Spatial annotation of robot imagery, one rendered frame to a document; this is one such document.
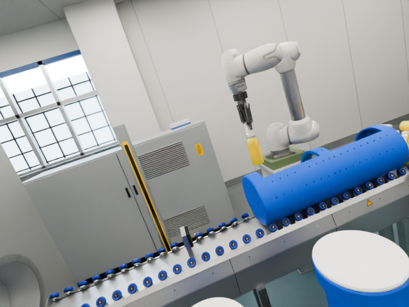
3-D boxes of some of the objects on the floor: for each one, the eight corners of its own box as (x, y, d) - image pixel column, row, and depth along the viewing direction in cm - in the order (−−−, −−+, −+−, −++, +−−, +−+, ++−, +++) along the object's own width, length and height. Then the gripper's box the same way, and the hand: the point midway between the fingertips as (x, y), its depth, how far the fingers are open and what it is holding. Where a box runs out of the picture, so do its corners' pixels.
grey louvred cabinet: (89, 263, 325) (42, 172, 293) (228, 209, 346) (198, 119, 313) (75, 292, 273) (16, 185, 240) (239, 227, 294) (205, 120, 261)
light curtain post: (201, 335, 175) (114, 126, 137) (208, 331, 176) (124, 123, 138) (202, 343, 169) (112, 127, 131) (210, 339, 170) (122, 123, 132)
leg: (404, 296, 156) (394, 218, 142) (411, 293, 157) (401, 215, 142) (414, 304, 150) (403, 223, 136) (420, 299, 151) (411, 219, 137)
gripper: (227, 95, 125) (238, 136, 131) (238, 92, 109) (250, 139, 114) (240, 91, 126) (250, 131, 132) (252, 88, 110) (263, 134, 116)
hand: (249, 129), depth 122 cm, fingers closed on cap, 4 cm apart
